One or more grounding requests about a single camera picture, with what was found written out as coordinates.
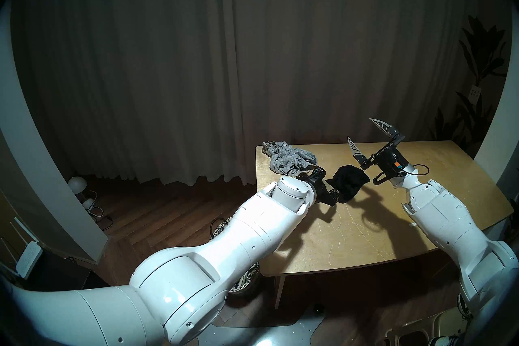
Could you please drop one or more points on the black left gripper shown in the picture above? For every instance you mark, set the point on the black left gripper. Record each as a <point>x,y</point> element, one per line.
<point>320,187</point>

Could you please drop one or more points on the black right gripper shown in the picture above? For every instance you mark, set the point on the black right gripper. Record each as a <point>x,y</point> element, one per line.
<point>389,160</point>

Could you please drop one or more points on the black garment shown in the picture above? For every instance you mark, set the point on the black garment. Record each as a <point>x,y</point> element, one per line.
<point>348,183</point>

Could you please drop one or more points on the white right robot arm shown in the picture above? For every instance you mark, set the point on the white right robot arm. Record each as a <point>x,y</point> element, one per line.
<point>446,219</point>

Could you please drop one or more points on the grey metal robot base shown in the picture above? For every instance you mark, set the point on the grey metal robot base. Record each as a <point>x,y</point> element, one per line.
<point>275,333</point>

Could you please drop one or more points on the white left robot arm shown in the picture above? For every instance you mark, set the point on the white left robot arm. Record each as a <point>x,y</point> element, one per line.
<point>202,268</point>

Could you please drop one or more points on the woven wicker laundry hamper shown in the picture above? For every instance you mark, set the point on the woven wicker laundry hamper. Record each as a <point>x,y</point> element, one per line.
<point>247,282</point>

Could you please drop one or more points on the crumpled grey garment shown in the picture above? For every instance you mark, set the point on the crumpled grey garment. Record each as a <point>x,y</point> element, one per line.
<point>290,158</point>

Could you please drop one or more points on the light wooden table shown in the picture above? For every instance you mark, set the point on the light wooden table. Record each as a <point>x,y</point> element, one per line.
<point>365,235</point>

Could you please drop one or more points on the white tag on plant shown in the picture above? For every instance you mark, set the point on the white tag on plant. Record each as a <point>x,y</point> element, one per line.
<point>474,93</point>

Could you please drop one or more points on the black base knob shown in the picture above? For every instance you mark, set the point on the black base knob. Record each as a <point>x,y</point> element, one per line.
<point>318,308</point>

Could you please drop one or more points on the tall dark leafy plant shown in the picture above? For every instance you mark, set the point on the tall dark leafy plant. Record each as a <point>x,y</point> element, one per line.
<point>480,53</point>

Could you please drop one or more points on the long grey curtain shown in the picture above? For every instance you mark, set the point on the long grey curtain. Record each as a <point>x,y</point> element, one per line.
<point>202,65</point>

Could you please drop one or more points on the cream plastic chair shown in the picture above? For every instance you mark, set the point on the cream plastic chair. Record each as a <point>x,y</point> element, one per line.
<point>425,329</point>

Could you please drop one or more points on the white mushroom lamp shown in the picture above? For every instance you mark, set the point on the white mushroom lamp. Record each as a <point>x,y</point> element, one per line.
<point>77,184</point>

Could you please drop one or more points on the white wifi router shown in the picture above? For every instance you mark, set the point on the white wifi router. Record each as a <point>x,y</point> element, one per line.
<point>28,258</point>

